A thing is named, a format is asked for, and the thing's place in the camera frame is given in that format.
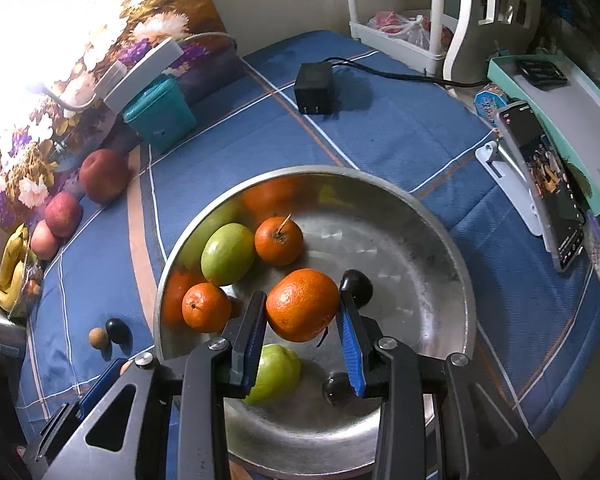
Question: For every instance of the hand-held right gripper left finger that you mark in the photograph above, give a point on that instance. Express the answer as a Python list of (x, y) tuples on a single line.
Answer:
[(252, 360)]

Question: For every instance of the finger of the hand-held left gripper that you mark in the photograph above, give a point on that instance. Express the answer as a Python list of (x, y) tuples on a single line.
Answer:
[(102, 385)]

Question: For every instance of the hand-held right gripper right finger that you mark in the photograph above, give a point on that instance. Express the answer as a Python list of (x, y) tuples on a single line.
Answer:
[(352, 355)]

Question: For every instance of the green fruit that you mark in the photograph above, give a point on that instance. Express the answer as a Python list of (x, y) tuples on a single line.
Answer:
[(277, 372), (227, 254)]

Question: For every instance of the black plum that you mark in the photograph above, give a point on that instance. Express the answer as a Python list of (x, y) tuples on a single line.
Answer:
[(360, 285), (117, 331), (335, 387)]

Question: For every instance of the large steel bowl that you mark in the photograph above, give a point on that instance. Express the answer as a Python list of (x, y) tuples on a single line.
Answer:
[(405, 270)]

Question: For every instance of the orange tangerine with stem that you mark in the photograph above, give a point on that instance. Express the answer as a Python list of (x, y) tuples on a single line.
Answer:
[(278, 241)]

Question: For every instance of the brown longan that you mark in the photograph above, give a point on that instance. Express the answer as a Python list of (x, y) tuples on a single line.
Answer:
[(98, 337)]

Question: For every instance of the clear plastic fruit bag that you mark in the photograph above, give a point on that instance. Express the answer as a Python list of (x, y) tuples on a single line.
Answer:
[(30, 285)]

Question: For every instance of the bunch of yellow bananas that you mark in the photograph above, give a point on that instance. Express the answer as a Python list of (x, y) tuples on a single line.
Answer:
[(10, 270)]

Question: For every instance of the medium red apple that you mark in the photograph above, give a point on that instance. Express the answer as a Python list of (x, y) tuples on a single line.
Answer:
[(64, 215)]

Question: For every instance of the large red apple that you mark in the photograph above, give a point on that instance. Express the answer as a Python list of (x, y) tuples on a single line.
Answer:
[(104, 176)]

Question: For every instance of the blue plaid tablecloth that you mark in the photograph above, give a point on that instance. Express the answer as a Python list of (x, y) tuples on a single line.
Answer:
[(380, 130)]

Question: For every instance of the white phone stand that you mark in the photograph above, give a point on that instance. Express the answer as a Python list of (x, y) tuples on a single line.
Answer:
[(510, 185)]

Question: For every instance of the smartphone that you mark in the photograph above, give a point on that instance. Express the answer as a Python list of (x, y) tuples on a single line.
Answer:
[(545, 180)]

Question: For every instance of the teal plastic box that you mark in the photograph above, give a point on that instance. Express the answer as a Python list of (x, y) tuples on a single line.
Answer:
[(160, 115)]

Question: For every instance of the black power adapter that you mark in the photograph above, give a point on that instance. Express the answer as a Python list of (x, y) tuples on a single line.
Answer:
[(314, 87)]

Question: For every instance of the blue round sticker packet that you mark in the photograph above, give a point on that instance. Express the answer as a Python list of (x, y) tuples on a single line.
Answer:
[(490, 104)]

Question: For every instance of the white desk lamp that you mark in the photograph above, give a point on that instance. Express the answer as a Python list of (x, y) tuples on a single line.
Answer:
[(145, 70)]

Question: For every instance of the teal tray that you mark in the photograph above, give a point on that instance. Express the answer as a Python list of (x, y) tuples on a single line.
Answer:
[(580, 120)]

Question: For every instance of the pink plastic bag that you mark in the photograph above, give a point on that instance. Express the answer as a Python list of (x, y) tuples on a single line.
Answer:
[(405, 27)]

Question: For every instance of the small black device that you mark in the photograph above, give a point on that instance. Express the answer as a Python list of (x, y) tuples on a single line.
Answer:
[(540, 71)]

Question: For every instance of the white storage rack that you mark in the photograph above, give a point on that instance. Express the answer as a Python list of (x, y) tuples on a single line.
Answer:
[(437, 10)]

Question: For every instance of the flower picture poster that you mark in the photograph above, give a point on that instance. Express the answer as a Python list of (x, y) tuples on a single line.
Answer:
[(80, 25)]

